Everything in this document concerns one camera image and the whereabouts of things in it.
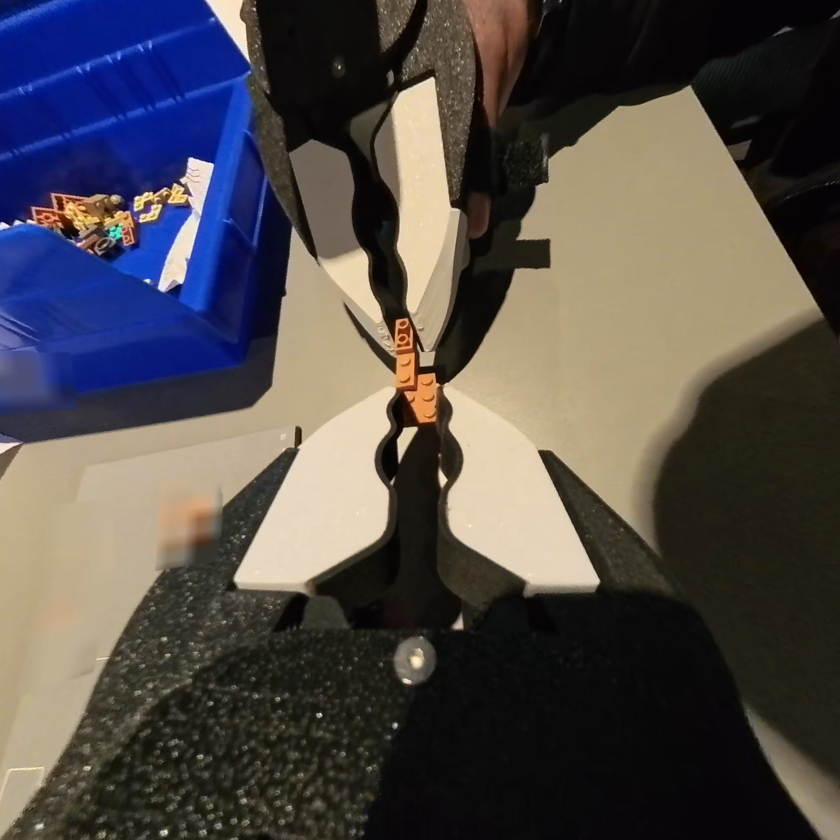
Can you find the grey instruction booklet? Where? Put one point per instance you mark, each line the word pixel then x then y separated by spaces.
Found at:
pixel 197 459

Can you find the brown plate toy brick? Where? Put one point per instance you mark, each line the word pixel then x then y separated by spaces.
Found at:
pixel 423 400

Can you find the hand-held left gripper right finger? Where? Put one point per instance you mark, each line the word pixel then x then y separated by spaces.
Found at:
pixel 518 518

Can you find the brown long toy brick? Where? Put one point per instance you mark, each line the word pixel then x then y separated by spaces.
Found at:
pixel 403 338

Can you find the person's right hand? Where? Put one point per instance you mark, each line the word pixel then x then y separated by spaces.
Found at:
pixel 505 46

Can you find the person's right forearm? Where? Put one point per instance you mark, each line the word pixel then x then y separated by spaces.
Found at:
pixel 623 46

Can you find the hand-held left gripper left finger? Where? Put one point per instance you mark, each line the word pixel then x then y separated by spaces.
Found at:
pixel 315 512

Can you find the white paper slip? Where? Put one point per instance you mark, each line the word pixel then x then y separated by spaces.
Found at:
pixel 184 262

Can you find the pile of small toy bricks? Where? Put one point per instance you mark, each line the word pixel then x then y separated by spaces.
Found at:
pixel 85 216

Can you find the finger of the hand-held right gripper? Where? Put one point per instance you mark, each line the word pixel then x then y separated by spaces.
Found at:
pixel 423 197
pixel 328 216

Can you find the blue storage bin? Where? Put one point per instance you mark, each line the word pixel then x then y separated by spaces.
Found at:
pixel 131 98

